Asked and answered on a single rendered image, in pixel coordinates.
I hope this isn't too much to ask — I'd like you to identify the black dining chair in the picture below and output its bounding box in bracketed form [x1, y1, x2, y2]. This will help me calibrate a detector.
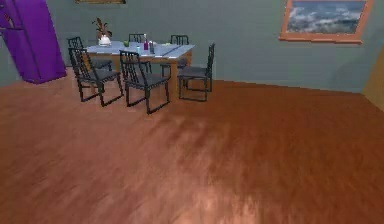
[119, 49, 171, 115]
[68, 47, 125, 108]
[177, 42, 216, 103]
[128, 33, 148, 44]
[161, 34, 190, 78]
[67, 36, 114, 72]

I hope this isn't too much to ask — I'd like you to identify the wooden dining table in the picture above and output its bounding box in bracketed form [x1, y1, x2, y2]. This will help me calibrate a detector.
[84, 40, 196, 100]

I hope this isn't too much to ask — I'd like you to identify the house plant in white pot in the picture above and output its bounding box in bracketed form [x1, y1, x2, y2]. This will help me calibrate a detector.
[92, 17, 113, 47]

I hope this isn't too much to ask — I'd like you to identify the dark framed picture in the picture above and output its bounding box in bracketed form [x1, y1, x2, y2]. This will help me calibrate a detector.
[74, 0, 127, 5]

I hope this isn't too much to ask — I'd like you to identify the orange framed sky picture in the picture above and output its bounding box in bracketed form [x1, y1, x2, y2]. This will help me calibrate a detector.
[278, 0, 375, 45]

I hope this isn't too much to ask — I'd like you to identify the purple fridge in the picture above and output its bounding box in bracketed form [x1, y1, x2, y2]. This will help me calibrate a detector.
[0, 0, 68, 85]

